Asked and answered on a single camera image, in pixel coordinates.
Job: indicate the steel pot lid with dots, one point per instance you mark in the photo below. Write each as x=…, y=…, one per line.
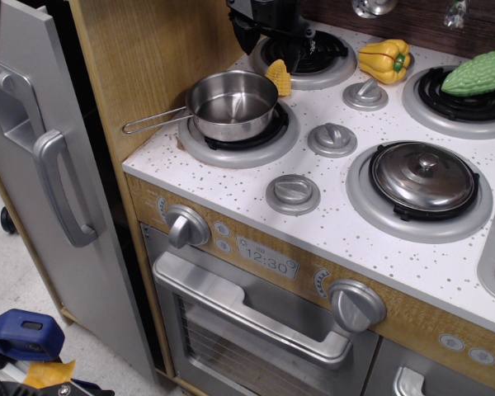
x=423, y=180

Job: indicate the grey oven door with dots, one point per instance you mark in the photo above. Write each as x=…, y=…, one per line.
x=233, y=333

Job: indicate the oven dial knob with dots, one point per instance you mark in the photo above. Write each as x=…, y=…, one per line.
x=355, y=306
x=186, y=227

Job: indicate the grey fridge door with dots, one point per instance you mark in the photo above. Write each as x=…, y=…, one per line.
x=91, y=284

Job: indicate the front left stove burner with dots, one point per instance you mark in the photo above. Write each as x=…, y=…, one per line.
x=277, y=140

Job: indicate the green toy bitter gourd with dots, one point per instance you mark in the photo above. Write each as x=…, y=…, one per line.
x=474, y=77

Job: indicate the right oven dial knob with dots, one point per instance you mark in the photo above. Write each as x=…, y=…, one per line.
x=355, y=306

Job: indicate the grey fridge door handle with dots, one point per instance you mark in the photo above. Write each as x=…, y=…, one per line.
x=46, y=151

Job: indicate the left oven dial knob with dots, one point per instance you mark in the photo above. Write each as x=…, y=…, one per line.
x=186, y=227

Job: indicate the back right stove burner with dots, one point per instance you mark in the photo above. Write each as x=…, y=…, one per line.
x=471, y=117

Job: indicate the grey lower cabinet door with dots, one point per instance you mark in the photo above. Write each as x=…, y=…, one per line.
x=398, y=371

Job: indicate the yellow toy corn cob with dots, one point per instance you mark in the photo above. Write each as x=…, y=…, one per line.
x=278, y=74

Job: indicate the oven clock display panel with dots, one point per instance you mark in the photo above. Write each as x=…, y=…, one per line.
x=267, y=257

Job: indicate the grey top knob front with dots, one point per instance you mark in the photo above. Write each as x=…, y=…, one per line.
x=292, y=194

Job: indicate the front right stove burner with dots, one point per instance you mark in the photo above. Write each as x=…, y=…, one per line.
x=379, y=212

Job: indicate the blue clamp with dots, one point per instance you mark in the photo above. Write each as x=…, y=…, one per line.
x=29, y=336

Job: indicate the grey top knob middle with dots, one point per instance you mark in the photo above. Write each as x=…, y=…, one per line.
x=332, y=140

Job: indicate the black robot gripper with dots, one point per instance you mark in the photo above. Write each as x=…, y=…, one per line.
x=251, y=19

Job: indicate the grey top knob rear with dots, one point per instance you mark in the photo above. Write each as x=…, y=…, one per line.
x=365, y=96

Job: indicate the chrome faucet base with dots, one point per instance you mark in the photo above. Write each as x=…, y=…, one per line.
x=370, y=9

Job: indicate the black caster wheel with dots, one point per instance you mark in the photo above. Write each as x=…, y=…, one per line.
x=6, y=222

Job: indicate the grey knob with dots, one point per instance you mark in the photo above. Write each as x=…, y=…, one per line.
x=292, y=194
x=332, y=140
x=365, y=96

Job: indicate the back left stove burner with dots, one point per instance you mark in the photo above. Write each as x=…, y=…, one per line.
x=329, y=62

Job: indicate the small steel saucepan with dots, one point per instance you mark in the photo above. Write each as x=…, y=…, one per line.
x=228, y=106

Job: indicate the yellow toy bell pepper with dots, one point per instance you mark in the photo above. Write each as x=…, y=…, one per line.
x=386, y=61

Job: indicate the stove burner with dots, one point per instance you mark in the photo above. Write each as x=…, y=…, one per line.
x=329, y=62
x=379, y=212
x=471, y=117
x=277, y=140

